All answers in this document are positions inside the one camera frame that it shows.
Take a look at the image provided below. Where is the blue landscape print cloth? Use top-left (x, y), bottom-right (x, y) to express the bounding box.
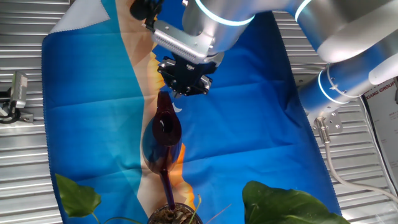
top-left (41, 0), bottom-right (343, 224)

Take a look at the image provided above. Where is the dark red translucent watering can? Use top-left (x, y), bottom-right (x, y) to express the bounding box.
top-left (141, 90), bottom-right (184, 212)

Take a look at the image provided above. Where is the round plant pot with soil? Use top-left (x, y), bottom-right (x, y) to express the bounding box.
top-left (146, 202), bottom-right (205, 224)

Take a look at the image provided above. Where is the thick grey robot cable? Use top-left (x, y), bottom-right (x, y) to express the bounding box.
top-left (313, 116), bottom-right (398, 205)

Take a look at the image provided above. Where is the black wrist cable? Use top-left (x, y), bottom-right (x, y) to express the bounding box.
top-left (143, 0), bottom-right (165, 32)

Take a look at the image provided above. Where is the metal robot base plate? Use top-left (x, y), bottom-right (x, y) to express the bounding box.
top-left (306, 108), bottom-right (344, 136)

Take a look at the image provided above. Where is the silver camera on stand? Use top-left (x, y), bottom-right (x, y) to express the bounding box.
top-left (11, 71), bottom-right (29, 109)

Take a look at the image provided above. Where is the black foam microphone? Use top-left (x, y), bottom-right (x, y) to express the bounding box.
top-left (129, 0), bottom-right (156, 21)

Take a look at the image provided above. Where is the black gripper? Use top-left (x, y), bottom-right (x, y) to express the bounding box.
top-left (157, 55), bottom-right (219, 99)

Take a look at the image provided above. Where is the large dark green leaf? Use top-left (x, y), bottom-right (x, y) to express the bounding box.
top-left (241, 180), bottom-right (351, 224)

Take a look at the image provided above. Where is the thin green plant stem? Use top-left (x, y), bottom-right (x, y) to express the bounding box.
top-left (188, 194), bottom-right (202, 224)

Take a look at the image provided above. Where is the white printed sign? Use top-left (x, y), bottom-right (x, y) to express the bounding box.
top-left (362, 77), bottom-right (398, 187)

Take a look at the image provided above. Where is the small green leaf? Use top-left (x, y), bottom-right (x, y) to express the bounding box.
top-left (55, 173), bottom-right (103, 224)

